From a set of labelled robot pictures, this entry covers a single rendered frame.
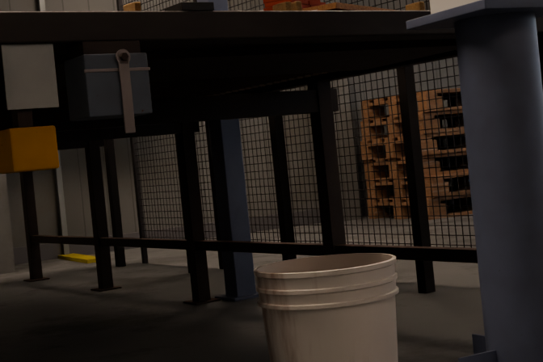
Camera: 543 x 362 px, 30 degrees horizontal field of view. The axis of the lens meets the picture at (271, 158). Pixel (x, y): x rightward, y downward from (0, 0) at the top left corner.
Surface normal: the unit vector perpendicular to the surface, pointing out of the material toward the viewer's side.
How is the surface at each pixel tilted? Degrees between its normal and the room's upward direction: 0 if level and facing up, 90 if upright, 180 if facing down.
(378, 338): 93
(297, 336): 93
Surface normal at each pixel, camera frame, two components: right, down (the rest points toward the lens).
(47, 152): 0.55, -0.05
